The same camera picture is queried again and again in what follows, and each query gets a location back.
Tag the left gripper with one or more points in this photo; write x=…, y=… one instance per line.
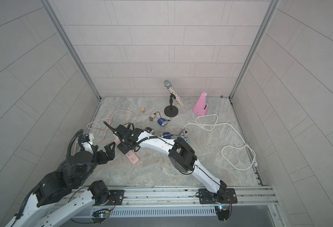
x=110, y=152

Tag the beige USB charger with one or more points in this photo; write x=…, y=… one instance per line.
x=152, y=117

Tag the white vented cable duct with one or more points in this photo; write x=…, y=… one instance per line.
x=198, y=211

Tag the blue shaver near teal strip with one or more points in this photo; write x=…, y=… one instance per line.
x=166, y=135

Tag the black electric shaver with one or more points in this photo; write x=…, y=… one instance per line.
x=149, y=130

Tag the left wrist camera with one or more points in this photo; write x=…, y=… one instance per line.
x=87, y=138

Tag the pink power strip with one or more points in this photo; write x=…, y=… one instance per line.
x=130, y=154

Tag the circuit board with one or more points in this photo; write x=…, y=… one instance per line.
x=223, y=212
x=100, y=215

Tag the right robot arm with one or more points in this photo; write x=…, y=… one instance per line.
x=183, y=159

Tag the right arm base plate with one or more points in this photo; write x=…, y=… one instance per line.
x=227, y=196

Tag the pink metronome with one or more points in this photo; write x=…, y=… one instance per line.
x=202, y=106

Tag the right circuit board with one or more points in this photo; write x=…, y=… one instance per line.
x=223, y=212

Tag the black microphone stand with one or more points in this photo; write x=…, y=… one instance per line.
x=171, y=110

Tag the left circuit board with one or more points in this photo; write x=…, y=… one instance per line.
x=100, y=215

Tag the glitter microphone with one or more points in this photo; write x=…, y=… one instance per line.
x=170, y=88

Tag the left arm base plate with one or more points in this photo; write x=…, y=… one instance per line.
x=115, y=198

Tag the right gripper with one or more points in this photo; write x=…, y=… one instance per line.
x=123, y=147

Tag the aluminium mounting rail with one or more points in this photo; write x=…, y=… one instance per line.
x=155, y=196

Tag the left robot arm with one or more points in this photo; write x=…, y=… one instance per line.
x=60, y=195

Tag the teal power strip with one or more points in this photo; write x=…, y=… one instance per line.
x=186, y=139

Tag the pink USB charger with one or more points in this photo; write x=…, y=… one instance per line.
x=185, y=133

